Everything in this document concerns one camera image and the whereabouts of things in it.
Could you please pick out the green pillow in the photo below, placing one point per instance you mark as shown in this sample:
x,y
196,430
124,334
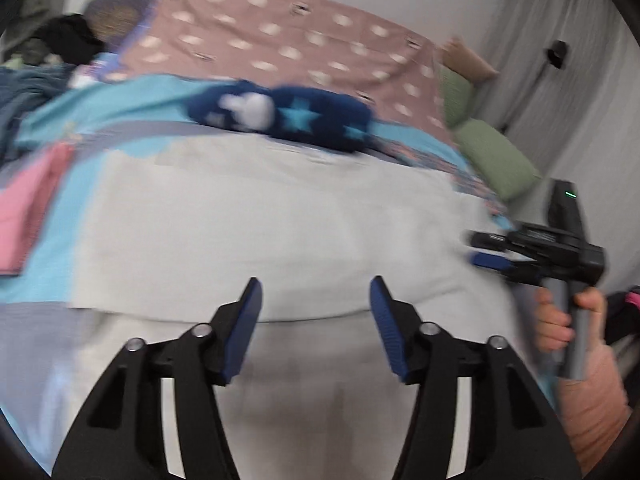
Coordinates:
x,y
456,93
504,168

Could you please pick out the green pillow front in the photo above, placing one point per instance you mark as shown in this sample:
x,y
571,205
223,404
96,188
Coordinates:
x,y
504,168

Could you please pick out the dark blue clothes pile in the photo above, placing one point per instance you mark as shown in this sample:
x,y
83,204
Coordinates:
x,y
24,90

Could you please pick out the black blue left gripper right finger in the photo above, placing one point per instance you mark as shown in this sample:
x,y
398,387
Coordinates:
x,y
514,432

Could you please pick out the light blue patterned blanket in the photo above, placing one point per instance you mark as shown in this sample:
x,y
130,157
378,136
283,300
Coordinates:
x,y
75,110

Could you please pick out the navy star fleece blanket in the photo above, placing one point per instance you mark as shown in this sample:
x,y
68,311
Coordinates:
x,y
334,121

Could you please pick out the black clothes pile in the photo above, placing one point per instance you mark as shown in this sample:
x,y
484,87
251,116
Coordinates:
x,y
69,37

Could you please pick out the right hand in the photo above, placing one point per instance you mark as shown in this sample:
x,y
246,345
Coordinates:
x,y
553,331

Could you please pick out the right forearm pink sleeve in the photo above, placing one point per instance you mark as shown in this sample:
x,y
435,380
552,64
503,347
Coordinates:
x,y
595,410

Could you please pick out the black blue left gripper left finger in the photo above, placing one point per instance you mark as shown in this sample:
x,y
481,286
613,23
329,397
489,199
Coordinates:
x,y
118,432

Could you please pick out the tan pillow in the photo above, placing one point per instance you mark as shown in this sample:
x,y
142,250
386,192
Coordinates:
x,y
457,56

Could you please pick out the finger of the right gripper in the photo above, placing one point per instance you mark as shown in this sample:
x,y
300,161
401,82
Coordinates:
x,y
488,241

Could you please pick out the green pillow back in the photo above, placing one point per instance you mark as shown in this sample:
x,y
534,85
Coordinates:
x,y
456,93

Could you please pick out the grey curtain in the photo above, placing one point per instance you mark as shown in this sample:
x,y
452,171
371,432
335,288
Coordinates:
x,y
582,124

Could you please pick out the pink polka dot bedsheet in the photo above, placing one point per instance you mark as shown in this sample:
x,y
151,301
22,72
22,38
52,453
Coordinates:
x,y
313,43

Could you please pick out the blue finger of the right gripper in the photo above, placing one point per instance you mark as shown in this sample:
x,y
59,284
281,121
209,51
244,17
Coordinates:
x,y
491,261

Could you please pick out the purple gold patterned cushion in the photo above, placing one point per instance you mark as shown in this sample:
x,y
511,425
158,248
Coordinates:
x,y
111,21

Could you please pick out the pink folded garment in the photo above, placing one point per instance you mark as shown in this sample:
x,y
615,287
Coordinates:
x,y
25,202

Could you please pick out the white t-shirt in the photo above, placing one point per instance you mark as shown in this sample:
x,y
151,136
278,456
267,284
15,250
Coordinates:
x,y
168,238

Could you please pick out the black floor lamp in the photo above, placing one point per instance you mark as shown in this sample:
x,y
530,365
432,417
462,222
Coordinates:
x,y
554,57

